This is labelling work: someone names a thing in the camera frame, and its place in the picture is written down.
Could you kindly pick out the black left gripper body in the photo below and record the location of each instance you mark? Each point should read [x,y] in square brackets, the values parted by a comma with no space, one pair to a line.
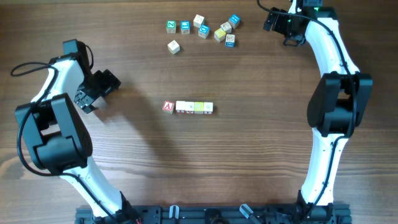
[96,86]

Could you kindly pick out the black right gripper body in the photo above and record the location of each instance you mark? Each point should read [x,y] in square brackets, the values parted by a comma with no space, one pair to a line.
[282,24]

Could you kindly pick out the red letter A block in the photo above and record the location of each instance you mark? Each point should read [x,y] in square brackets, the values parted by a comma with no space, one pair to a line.
[168,107]

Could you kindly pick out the white red-striped wooden block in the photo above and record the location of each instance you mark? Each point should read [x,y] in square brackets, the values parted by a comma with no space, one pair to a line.
[180,106]

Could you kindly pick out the white red-check wooden block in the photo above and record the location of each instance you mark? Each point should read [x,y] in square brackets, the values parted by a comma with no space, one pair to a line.
[189,107]

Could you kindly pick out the lone yellow wooden block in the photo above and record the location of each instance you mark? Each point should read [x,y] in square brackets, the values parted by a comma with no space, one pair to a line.
[198,107]

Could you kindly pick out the small white red-drawing block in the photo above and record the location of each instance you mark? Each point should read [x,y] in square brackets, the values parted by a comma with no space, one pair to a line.
[208,108]

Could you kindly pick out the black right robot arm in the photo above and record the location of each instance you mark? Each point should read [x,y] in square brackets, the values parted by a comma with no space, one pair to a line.
[335,109]

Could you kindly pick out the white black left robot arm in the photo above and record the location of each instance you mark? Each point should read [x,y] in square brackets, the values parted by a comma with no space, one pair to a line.
[52,140]

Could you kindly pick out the blue top tilted block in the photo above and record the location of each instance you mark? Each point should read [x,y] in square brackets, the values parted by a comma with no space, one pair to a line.
[234,21]

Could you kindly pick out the white top blue-side block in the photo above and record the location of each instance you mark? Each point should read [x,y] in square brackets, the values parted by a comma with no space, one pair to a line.
[230,40]

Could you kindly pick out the white picture wooden block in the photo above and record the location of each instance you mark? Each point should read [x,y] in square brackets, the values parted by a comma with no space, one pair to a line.
[227,27]

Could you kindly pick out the yellow top wooden block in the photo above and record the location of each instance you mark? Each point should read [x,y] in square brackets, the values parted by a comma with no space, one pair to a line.
[219,35]

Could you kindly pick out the cream green-side wooden block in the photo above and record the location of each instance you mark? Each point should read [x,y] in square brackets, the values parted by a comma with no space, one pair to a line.
[173,47]

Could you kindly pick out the blue letter D block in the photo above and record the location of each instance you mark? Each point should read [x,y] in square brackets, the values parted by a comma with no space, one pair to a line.
[203,31]

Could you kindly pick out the plain top wooden block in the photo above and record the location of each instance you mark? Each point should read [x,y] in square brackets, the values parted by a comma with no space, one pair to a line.
[198,21]

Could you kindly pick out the green letter N block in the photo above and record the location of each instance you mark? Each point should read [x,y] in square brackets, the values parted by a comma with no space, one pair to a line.
[171,26]

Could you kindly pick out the blue top wooden block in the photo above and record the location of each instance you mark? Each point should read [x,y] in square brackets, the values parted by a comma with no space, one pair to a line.
[185,27]

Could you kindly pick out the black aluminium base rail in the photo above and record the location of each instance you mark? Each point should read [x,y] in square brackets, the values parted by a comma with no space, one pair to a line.
[211,214]

